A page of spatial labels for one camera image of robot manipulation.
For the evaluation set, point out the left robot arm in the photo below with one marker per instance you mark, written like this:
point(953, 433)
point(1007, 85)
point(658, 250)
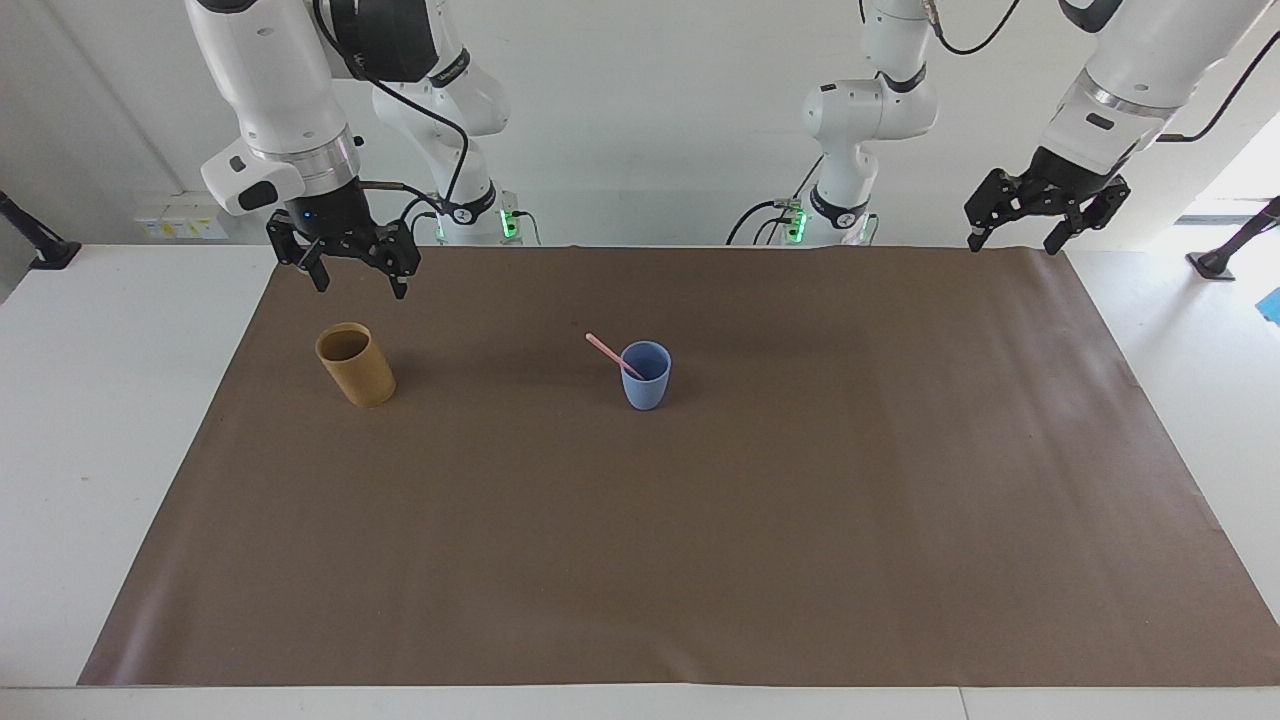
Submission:
point(1130, 70)

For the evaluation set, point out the brown paper cup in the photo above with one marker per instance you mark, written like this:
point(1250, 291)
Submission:
point(362, 378)

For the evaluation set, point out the pink chopstick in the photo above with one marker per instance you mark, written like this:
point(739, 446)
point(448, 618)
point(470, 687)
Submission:
point(603, 349)

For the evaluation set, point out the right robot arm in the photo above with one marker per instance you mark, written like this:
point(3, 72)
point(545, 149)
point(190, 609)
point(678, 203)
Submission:
point(270, 90)

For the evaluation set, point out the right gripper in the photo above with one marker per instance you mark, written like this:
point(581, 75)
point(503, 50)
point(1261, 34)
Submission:
point(335, 212)

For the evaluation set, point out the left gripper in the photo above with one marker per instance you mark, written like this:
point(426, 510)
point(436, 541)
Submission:
point(1062, 175)

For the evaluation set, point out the blue cup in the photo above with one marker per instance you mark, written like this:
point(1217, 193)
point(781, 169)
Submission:
point(645, 390)

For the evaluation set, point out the blue object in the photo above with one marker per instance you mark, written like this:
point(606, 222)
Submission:
point(1273, 306)

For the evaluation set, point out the black stand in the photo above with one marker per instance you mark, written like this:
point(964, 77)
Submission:
point(40, 245)
point(1235, 245)

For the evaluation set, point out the white wall socket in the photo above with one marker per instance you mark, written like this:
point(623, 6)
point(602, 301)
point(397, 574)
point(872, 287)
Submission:
point(180, 222)

